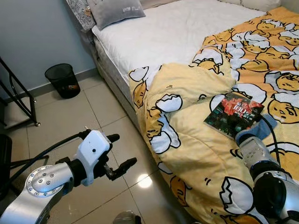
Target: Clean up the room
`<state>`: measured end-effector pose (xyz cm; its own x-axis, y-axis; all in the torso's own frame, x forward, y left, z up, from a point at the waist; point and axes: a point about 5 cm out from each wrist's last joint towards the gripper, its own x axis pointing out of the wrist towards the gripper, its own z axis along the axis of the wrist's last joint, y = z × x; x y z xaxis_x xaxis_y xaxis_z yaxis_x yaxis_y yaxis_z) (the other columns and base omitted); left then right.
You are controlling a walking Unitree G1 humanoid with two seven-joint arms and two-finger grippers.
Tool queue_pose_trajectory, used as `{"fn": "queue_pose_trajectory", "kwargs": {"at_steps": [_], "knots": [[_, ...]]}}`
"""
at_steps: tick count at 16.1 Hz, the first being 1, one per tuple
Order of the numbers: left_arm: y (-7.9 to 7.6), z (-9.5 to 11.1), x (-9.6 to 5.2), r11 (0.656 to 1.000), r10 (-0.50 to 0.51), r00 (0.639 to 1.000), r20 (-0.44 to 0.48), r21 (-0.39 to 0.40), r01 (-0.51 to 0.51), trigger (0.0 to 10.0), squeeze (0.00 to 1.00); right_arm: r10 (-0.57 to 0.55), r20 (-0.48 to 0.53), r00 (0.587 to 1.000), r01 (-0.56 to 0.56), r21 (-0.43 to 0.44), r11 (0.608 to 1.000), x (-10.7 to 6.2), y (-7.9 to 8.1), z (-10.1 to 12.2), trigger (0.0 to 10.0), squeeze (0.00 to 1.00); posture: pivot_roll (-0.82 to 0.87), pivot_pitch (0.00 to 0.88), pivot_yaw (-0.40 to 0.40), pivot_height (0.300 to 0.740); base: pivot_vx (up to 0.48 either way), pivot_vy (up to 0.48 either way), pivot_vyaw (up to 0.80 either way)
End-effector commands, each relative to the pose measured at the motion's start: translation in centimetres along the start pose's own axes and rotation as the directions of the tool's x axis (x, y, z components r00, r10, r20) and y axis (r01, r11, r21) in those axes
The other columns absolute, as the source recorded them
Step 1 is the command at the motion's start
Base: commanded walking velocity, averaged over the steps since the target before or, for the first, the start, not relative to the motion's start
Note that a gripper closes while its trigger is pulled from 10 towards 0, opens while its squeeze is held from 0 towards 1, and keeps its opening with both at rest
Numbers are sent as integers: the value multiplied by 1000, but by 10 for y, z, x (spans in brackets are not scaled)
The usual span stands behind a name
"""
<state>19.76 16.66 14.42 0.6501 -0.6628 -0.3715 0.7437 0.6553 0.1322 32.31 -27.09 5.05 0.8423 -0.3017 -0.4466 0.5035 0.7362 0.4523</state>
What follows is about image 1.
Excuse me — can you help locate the blue cloth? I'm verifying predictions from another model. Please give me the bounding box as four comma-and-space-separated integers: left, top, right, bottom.
235, 114, 278, 146

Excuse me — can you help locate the grey robot left leg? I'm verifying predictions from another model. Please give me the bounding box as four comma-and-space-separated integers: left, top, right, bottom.
112, 211, 142, 224

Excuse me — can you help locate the grey patterned mattress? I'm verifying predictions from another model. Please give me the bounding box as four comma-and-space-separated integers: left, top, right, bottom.
91, 28, 143, 133

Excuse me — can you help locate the yellow egg print blanket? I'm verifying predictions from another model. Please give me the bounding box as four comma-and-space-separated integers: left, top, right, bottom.
128, 6, 299, 224

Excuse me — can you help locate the black mesh waste bin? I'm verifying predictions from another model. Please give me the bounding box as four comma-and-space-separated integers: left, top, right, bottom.
45, 63, 81, 99

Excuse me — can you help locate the black metal rack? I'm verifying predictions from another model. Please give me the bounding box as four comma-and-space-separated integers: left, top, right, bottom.
0, 56, 41, 130

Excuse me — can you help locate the red and green cover book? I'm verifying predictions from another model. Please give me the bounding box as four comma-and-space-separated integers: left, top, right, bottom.
204, 92, 264, 139

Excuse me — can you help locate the white quilted bed sheet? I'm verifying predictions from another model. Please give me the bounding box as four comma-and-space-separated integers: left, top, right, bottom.
92, 0, 267, 87

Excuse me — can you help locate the grey pillow with lettering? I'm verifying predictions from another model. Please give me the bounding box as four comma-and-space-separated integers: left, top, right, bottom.
86, 0, 146, 31

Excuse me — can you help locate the grey patterned pillow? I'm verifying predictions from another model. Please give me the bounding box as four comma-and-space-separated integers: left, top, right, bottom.
65, 0, 96, 32

